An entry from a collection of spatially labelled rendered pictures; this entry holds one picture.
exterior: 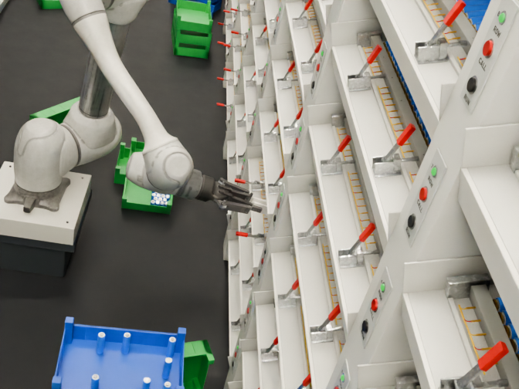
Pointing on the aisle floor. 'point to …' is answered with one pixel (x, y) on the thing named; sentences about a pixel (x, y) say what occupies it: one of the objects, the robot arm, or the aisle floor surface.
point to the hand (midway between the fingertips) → (261, 206)
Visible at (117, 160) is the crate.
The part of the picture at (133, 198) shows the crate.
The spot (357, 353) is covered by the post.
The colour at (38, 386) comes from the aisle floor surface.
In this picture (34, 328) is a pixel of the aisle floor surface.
